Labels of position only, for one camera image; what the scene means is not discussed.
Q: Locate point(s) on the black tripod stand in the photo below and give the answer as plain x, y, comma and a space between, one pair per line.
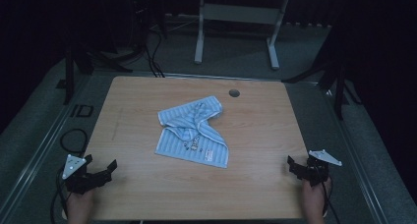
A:
69, 76
339, 96

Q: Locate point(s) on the grey round table grommet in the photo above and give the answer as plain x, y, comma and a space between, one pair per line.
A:
234, 93

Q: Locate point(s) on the metal floor rail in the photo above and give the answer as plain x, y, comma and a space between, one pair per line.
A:
355, 171
36, 155
213, 76

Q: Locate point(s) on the person's left hand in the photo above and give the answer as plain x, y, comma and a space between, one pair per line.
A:
79, 207

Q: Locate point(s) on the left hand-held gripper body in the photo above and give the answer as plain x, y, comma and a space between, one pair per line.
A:
82, 181

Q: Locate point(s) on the person's right hand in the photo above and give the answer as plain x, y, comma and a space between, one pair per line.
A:
314, 201

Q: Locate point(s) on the white metal table frame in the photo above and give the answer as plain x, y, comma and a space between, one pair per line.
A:
241, 13

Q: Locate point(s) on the dark equipment tower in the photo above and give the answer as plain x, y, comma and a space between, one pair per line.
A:
142, 17

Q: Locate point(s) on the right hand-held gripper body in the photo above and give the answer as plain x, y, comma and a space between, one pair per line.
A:
317, 171

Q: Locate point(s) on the blue striped towel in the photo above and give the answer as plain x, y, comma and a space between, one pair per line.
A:
183, 119

